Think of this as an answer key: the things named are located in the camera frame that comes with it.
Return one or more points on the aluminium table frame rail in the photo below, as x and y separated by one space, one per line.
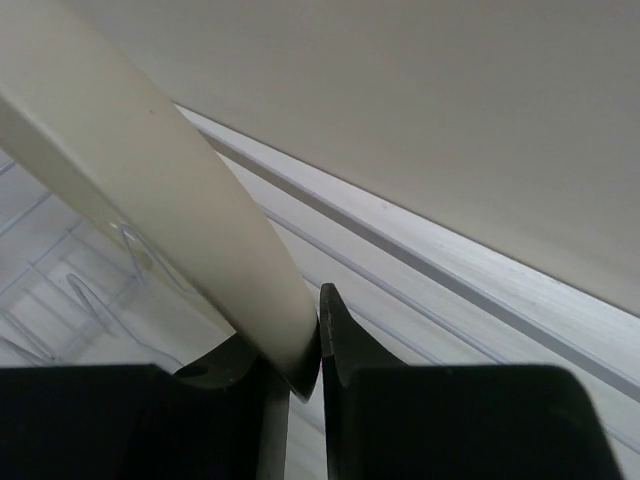
588 333

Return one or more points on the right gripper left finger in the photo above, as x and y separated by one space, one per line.
223 416

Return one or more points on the white wire dish rack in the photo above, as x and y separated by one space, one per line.
71 296

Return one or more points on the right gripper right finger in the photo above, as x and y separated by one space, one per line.
385 419

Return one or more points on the cream plate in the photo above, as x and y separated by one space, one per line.
91 127

